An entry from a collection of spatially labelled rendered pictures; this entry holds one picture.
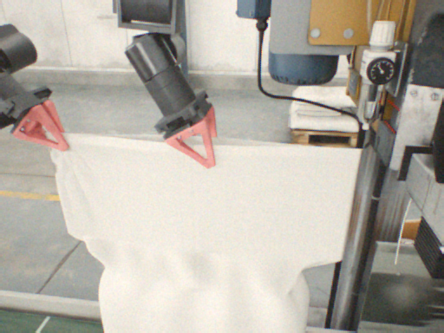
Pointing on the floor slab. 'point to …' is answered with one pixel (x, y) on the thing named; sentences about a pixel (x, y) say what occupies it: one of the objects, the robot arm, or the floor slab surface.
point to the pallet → (323, 134)
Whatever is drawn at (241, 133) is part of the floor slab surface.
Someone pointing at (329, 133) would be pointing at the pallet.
